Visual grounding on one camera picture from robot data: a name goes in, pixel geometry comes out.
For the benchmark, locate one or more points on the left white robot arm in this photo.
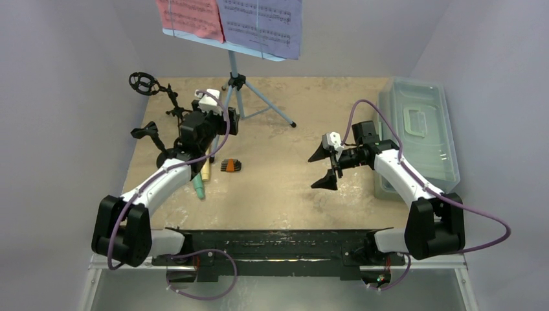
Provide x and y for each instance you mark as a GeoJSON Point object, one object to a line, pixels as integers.
{"type": "Point", "coordinates": [146, 201]}

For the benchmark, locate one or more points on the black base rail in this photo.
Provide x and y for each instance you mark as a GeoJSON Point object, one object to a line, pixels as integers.
{"type": "Point", "coordinates": [348, 254]}

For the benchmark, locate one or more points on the clear plastic storage box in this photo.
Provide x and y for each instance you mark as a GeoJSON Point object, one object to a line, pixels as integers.
{"type": "Point", "coordinates": [415, 114]}

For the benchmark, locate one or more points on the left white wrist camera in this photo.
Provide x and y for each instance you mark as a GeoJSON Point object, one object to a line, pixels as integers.
{"type": "Point", "coordinates": [207, 102]}

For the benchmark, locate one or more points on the black round-base mic stand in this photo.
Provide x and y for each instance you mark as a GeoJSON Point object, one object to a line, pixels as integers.
{"type": "Point", "coordinates": [150, 130]}

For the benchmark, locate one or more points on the orange hex key set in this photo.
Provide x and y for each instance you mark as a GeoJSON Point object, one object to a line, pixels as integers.
{"type": "Point", "coordinates": [231, 165]}

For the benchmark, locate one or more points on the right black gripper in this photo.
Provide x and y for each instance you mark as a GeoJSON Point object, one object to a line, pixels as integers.
{"type": "Point", "coordinates": [338, 161]}

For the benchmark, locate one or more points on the green microphone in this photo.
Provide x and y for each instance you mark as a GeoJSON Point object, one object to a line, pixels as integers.
{"type": "Point", "coordinates": [198, 186]}

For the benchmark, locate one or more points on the red sheet music page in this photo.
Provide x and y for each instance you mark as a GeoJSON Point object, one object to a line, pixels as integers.
{"type": "Point", "coordinates": [198, 17]}

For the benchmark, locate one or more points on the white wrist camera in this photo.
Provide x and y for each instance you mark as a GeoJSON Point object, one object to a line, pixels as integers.
{"type": "Point", "coordinates": [207, 102]}
{"type": "Point", "coordinates": [332, 140]}

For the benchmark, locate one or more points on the blue music stand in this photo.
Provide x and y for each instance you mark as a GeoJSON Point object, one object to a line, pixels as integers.
{"type": "Point", "coordinates": [236, 81]}

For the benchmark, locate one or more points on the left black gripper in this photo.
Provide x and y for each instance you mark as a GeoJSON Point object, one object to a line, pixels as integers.
{"type": "Point", "coordinates": [223, 124]}

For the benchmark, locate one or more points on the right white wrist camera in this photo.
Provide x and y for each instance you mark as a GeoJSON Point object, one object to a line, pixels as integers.
{"type": "Point", "coordinates": [332, 140]}

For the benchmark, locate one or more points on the purple sheet music page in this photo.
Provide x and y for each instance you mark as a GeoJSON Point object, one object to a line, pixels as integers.
{"type": "Point", "coordinates": [269, 27]}

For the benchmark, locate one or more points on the beige microphone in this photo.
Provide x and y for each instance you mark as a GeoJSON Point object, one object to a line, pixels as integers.
{"type": "Point", "coordinates": [206, 171]}

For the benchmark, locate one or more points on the black tripod mic stand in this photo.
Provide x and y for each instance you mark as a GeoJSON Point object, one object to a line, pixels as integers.
{"type": "Point", "coordinates": [147, 85]}

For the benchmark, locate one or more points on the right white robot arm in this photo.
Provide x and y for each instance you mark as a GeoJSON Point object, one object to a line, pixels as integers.
{"type": "Point", "coordinates": [434, 226]}

